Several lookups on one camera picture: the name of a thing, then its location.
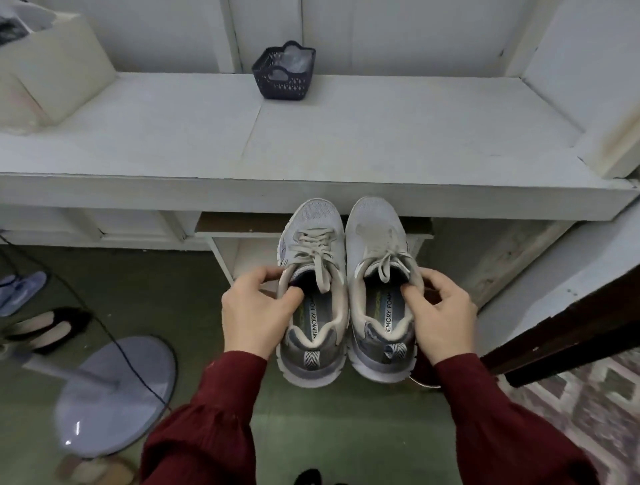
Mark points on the person's right hand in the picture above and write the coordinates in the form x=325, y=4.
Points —
x=445, y=325

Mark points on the person's left hand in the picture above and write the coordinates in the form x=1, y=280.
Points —
x=252, y=320

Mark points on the grey shoelace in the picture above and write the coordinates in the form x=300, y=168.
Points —
x=385, y=262
x=315, y=255

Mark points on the grey mesh shoe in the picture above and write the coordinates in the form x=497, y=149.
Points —
x=312, y=230
x=378, y=230

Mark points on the clear plastic bag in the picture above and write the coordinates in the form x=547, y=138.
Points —
x=292, y=62

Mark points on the person's right forearm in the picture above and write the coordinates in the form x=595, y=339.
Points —
x=510, y=425

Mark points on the person's left forearm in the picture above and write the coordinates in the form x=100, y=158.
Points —
x=205, y=425

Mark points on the round grey fan base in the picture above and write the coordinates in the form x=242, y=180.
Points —
x=115, y=395

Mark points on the black flat shoe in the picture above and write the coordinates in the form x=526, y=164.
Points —
x=50, y=328

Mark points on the blue slipper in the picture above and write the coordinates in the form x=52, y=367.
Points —
x=20, y=292

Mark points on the dark plastic lattice basket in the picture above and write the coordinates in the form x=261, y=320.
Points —
x=270, y=85

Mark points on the white cardboard box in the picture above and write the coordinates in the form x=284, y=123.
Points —
x=60, y=70

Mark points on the dark wooden door frame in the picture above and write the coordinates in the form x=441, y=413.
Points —
x=560, y=335

